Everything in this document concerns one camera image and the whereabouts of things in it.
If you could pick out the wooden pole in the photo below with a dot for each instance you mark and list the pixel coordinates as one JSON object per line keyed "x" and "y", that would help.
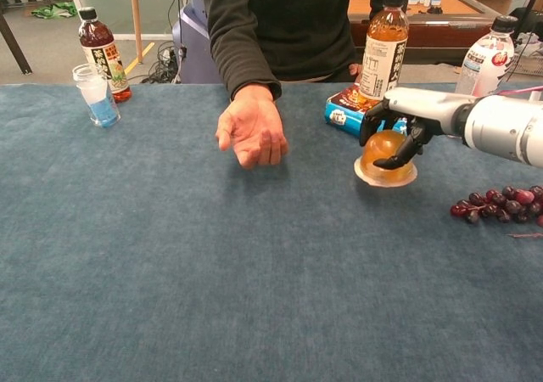
{"x": 136, "y": 17}

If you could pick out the dark tea bottle black cap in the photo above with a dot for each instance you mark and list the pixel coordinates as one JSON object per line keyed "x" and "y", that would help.
{"x": 99, "y": 42}

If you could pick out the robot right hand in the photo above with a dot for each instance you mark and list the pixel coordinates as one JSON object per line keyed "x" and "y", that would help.
{"x": 428, "y": 106}

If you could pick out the bare grape twig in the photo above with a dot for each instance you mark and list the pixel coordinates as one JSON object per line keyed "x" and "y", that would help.
{"x": 526, "y": 235}

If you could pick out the clear drink bottle pink label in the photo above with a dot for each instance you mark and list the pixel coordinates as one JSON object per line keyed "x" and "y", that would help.
{"x": 483, "y": 65}

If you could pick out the person torso black sweater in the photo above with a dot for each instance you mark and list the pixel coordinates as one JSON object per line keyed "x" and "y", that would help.
{"x": 305, "y": 21}

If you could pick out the clear jar blue label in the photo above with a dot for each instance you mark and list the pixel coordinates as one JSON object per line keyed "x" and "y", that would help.
{"x": 101, "y": 102}

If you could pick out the green cloth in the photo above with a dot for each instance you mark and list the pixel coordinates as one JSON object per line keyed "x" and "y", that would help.
{"x": 53, "y": 10}

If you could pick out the blue snack box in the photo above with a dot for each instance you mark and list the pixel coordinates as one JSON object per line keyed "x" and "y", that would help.
{"x": 344, "y": 109}

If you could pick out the orange jelly cup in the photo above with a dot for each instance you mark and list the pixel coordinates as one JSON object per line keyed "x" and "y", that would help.
{"x": 382, "y": 148}

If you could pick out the person right forearm black sleeve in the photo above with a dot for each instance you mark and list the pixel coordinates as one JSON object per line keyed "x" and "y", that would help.
{"x": 237, "y": 59}

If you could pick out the black stand pole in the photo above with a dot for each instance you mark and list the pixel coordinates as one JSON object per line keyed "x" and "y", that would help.
{"x": 528, "y": 4}

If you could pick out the dark red grape bunch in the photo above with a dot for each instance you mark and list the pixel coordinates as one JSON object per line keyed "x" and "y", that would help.
{"x": 513, "y": 207}

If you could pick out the person left hand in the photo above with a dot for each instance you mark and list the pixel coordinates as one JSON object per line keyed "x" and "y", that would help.
{"x": 354, "y": 70}

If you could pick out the person right hand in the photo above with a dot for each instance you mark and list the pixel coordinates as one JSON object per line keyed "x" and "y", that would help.
{"x": 254, "y": 127}

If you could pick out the robot right arm silver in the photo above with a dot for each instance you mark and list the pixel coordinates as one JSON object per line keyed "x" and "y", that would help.
{"x": 505, "y": 127}

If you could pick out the dark brown wooden desk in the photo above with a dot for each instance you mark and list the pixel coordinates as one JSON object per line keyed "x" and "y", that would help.
{"x": 445, "y": 34}

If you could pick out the purple grey machine cabinet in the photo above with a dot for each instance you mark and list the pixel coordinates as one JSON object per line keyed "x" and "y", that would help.
{"x": 191, "y": 42}

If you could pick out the amber tea bottle black cap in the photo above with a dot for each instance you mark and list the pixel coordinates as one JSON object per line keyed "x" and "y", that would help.
{"x": 384, "y": 42}

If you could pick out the black table leg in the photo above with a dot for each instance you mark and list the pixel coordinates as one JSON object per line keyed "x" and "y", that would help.
{"x": 15, "y": 46}

